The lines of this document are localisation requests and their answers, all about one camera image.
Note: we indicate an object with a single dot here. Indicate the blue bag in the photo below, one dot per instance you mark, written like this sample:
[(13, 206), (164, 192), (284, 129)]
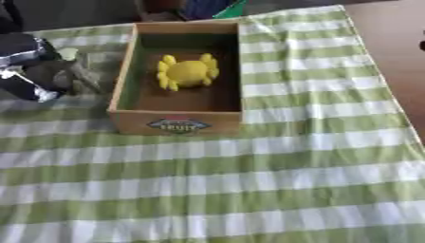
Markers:
[(202, 8)]

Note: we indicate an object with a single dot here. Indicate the yellow crab soft toy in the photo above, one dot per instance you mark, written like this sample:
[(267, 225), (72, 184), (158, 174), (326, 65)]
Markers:
[(187, 73)]

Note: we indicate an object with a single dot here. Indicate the tan cardboard box green inside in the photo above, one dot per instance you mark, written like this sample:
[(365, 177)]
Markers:
[(177, 123)]

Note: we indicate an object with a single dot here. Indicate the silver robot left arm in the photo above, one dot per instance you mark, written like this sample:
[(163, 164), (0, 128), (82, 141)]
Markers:
[(22, 53)]

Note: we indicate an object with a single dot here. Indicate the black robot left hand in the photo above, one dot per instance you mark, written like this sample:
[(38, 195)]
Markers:
[(55, 74)]

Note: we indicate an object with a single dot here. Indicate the green flat object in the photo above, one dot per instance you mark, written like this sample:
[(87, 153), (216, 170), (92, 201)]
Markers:
[(232, 12)]

